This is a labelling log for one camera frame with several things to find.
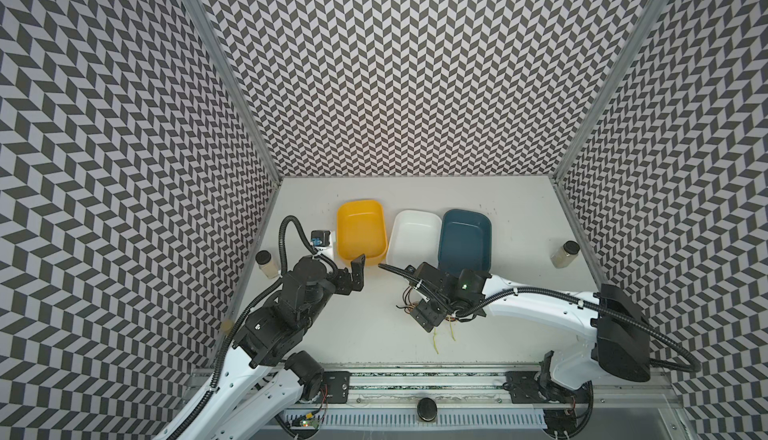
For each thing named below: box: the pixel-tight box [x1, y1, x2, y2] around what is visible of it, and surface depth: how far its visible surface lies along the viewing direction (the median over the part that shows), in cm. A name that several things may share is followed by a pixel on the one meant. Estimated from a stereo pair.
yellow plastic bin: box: [336, 200, 388, 266], surface depth 103 cm
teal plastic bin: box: [438, 208, 492, 278], surface depth 98 cm
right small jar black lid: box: [550, 240, 581, 269], surface depth 91 cm
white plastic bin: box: [386, 209, 443, 269], surface depth 100 cm
